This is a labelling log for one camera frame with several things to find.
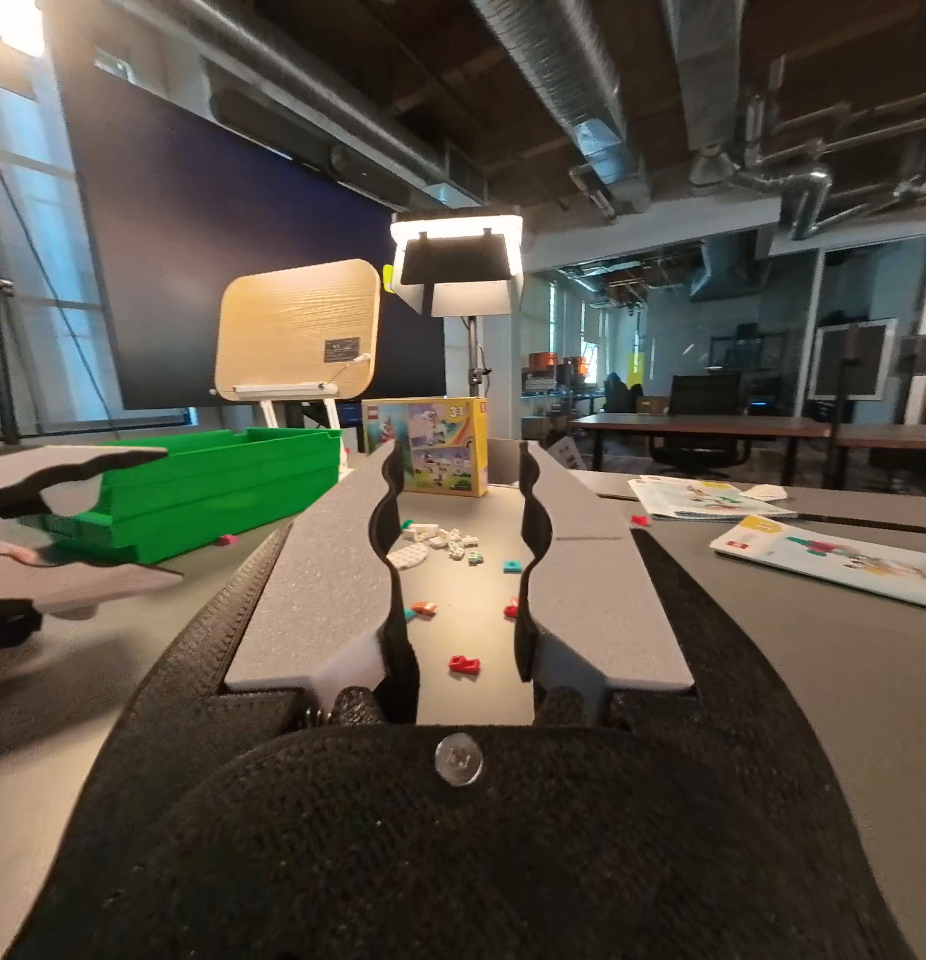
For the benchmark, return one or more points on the lego set box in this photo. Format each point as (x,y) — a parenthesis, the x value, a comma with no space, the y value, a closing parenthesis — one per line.
(440,442)

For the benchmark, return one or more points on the large dark screen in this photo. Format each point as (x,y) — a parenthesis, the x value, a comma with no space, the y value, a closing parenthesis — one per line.
(170,262)

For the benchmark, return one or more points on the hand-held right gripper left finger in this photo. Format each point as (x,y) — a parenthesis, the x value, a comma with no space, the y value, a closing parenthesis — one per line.
(320,600)

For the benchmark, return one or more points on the framed panel on stand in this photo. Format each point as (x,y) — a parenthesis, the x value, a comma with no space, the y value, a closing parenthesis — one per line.
(853,360)

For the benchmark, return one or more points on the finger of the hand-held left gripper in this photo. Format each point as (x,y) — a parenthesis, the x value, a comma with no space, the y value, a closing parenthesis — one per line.
(27,465)
(57,581)

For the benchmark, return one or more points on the brown background table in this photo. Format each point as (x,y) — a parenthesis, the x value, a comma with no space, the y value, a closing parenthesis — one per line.
(695,422)

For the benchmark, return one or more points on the studio light panel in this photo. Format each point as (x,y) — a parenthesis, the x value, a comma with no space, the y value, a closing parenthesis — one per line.
(451,259)

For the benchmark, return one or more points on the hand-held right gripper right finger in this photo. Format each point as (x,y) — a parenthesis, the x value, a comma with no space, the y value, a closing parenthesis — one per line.
(613,600)

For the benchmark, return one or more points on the black office chair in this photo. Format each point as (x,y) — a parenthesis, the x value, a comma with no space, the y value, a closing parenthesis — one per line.
(703,405)

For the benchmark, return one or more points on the instruction booklet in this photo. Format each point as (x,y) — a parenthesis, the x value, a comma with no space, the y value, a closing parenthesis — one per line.
(845,562)
(680,502)

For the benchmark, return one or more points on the black video bar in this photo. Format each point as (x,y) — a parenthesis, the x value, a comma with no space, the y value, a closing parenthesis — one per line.
(283,135)

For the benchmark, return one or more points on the pile of lego pieces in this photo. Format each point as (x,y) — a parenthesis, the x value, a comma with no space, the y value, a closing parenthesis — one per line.
(421,532)

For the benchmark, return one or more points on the silver ventilation duct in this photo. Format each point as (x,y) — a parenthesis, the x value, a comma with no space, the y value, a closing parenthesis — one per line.
(568,90)
(703,75)

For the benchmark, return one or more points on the wooden book stand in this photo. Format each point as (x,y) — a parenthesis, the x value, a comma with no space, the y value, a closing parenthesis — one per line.
(298,330)

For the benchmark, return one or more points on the green plastic bin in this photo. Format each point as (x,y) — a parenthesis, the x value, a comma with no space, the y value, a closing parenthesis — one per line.
(207,480)

